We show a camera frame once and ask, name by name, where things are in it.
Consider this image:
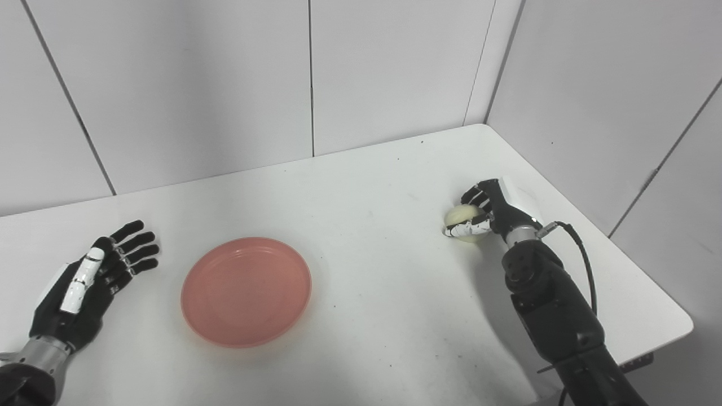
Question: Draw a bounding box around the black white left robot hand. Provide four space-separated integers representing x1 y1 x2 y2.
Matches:
29 220 160 353

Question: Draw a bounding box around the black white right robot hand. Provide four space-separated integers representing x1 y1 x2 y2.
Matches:
443 176 545 244

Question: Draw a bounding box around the cream steamed bun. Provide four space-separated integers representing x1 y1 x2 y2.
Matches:
444 204 492 243

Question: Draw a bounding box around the pink round plate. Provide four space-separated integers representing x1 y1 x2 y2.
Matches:
180 237 312 348

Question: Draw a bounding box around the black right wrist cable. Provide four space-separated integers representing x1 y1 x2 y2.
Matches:
536 221 598 316

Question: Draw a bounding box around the black table frame bar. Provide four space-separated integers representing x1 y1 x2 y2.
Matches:
618 352 655 370

